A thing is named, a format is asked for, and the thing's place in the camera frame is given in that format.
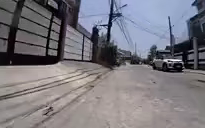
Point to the dark bush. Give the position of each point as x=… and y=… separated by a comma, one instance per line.
x=105, y=53

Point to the distant buildings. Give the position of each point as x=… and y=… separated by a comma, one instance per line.
x=130, y=56

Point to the dark utility pole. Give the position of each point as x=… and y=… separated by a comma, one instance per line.
x=110, y=23

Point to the grey concrete road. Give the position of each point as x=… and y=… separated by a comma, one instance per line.
x=140, y=96

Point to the white hatchback car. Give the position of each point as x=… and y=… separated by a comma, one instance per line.
x=169, y=63

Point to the concrete driveway ramp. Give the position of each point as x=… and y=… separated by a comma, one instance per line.
x=33, y=86

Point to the thin utility pole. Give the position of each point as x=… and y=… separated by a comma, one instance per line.
x=170, y=35

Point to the concrete sidewalk strip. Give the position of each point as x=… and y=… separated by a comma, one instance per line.
x=200, y=71

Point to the multi-storey building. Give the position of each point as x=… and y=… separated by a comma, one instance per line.
x=201, y=23

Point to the grey panel fence wall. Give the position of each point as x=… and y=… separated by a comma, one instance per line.
x=33, y=36

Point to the low grey fence wall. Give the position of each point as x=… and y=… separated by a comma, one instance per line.
x=198, y=55

